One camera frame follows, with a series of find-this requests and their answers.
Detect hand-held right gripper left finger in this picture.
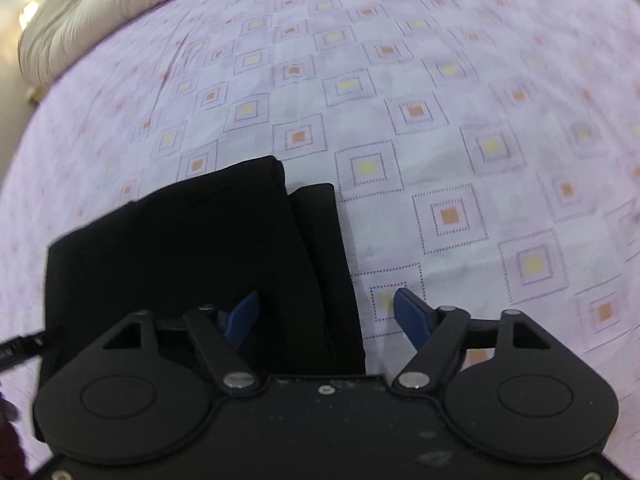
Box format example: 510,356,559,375
102,290,261,394

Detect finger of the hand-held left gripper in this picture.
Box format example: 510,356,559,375
0,332,48,373

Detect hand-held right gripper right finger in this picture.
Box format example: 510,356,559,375
392,287,547,392

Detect black pants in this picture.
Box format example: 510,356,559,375
37,156,366,392

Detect dark maroon cloth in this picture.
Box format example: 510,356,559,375
0,385,31,480

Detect purple patterned bed sheet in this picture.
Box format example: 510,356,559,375
0,0,640,466

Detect beige pillow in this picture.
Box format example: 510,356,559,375
17,0,271,87

